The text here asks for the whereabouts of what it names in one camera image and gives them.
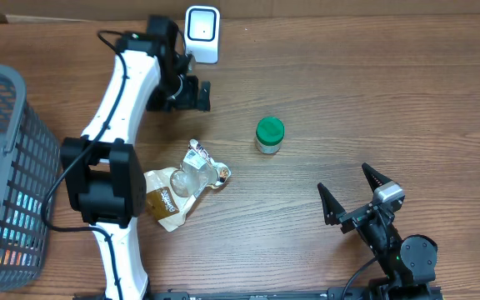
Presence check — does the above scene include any grey plastic shopping basket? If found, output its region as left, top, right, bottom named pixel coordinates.
left=0, top=65, right=60, bottom=292

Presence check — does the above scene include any teal snack packet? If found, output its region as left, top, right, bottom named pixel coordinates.
left=0, top=192, right=43, bottom=245

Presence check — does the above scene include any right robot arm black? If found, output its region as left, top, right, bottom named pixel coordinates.
left=317, top=163, right=443, bottom=300

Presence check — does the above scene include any green lid jar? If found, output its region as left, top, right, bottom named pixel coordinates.
left=256, top=117, right=285, bottom=154

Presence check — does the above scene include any white barcode scanner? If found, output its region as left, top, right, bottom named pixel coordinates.
left=184, top=5, right=221, bottom=64

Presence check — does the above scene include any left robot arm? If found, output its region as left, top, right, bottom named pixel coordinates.
left=60, top=16, right=211, bottom=299

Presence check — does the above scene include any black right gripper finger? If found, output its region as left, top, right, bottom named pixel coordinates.
left=317, top=182, right=346, bottom=225
left=362, top=162, right=391, bottom=192

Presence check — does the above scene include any brown white snack pouch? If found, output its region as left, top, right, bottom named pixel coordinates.
left=144, top=139, right=232, bottom=232

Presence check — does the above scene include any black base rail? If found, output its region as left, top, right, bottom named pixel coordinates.
left=72, top=287, right=444, bottom=300

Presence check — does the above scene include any orange red snack packet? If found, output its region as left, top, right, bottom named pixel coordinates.
left=0, top=247, right=37, bottom=267

